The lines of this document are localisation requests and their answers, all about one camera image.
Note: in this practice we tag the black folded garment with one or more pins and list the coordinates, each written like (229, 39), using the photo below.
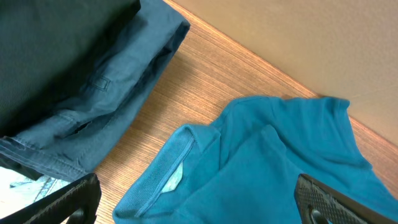
(47, 49)

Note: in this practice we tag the navy blue folded garment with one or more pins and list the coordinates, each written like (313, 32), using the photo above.
(83, 130)

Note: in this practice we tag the blue polo shirt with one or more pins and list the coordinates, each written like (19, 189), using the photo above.
(243, 167)

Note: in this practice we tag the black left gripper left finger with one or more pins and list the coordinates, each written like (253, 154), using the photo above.
(75, 203)

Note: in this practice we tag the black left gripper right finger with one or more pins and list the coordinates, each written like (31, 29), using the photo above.
(318, 203)

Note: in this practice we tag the white folded garment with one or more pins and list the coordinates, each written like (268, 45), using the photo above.
(18, 191)

